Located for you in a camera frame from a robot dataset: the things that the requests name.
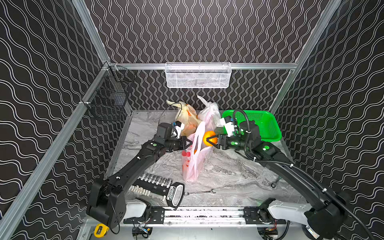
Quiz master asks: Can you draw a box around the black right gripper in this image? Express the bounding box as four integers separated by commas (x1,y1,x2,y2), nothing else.
206,131,251,153

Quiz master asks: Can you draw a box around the orange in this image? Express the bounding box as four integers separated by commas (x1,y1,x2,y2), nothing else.
203,131,218,147

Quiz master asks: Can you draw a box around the pink plastic bag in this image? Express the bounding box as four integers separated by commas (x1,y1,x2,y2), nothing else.
182,120,217,182

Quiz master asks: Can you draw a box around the yellow plastic bag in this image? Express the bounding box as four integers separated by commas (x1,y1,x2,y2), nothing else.
167,101,201,137

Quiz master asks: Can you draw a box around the white plastic bag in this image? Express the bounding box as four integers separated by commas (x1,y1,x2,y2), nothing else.
198,96,223,131

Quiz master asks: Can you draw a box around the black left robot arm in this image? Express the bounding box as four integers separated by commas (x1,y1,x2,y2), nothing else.
86,121,192,229

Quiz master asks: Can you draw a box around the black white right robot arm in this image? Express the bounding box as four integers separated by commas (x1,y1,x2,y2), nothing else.
203,110,374,240

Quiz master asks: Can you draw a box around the steel combination wrench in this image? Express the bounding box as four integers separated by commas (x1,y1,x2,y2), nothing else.
184,189,216,197

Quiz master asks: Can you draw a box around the green plastic basket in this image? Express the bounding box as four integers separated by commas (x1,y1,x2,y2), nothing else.
221,110,282,146

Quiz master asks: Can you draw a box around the socket set holder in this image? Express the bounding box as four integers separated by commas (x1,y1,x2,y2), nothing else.
129,173,185,209

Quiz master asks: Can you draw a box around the yellow tape measure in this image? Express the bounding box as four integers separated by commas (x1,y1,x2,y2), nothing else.
94,224,110,238

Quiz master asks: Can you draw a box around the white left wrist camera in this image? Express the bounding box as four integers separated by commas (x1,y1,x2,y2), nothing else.
173,121,185,139

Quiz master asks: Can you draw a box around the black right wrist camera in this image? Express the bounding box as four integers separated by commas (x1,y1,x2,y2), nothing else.
220,116,235,137

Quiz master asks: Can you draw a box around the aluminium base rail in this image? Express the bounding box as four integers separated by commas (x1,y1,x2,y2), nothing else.
76,205,331,240

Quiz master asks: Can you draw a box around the black wire basket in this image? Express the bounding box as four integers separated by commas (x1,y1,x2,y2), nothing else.
83,62,133,122

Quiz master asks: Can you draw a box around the aluminium corner post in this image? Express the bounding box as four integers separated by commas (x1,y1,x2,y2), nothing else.
269,0,342,115

